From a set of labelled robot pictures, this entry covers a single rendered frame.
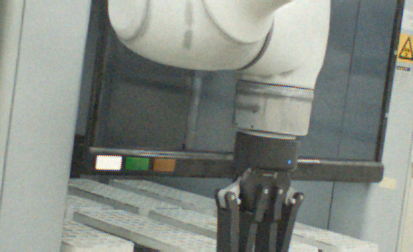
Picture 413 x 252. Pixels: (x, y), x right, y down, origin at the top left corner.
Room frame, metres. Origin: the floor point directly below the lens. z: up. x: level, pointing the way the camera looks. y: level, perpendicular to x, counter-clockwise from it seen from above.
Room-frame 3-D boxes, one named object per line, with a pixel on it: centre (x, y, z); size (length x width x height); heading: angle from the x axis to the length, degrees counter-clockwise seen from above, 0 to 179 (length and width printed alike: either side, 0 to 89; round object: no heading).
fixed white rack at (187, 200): (1.81, 0.04, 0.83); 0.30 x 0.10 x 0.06; 43
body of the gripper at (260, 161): (1.08, -0.08, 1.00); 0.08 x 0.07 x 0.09; 133
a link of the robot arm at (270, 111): (1.08, -0.08, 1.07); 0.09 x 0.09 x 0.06
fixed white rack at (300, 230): (1.58, -0.17, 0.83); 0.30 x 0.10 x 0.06; 43
